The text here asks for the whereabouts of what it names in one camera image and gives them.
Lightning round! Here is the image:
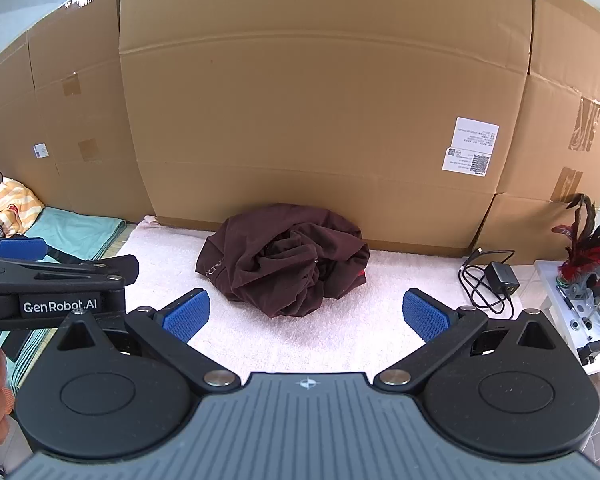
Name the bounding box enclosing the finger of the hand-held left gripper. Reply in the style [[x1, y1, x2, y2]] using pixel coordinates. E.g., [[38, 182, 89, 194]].
[[0, 236, 49, 262], [0, 254, 140, 295]]

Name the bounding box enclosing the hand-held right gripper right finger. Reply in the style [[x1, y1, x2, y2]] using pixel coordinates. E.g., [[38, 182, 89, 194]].
[[402, 287, 571, 393]]

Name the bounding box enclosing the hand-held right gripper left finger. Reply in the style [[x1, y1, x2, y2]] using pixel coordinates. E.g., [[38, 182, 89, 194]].
[[55, 287, 241, 394]]

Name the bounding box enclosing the maroon long-sleeved top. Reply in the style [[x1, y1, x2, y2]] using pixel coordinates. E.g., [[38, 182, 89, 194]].
[[196, 203, 371, 318]]

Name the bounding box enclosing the orange striped cloth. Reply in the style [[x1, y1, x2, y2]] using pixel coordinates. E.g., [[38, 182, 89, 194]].
[[0, 177, 46, 238]]

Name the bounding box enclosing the teal folded blanket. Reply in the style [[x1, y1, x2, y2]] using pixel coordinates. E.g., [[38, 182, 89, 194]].
[[0, 206, 127, 396]]

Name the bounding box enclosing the black charger adapter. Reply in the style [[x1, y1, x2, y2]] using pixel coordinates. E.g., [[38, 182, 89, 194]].
[[484, 261, 521, 297]]

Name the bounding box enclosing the white table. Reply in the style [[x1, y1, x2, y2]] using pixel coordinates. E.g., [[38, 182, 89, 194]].
[[532, 260, 600, 376]]

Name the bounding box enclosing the white shipping label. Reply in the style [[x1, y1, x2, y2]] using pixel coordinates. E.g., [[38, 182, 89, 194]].
[[454, 117, 501, 149], [442, 147, 492, 177]]

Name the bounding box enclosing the small hammer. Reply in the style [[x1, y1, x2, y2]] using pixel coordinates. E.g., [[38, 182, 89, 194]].
[[577, 337, 600, 367]]

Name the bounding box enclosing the black strap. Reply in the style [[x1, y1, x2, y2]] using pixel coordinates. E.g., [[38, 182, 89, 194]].
[[44, 244, 90, 262]]

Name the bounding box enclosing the black charger cable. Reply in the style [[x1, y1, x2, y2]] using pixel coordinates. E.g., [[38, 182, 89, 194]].
[[458, 247, 523, 317]]

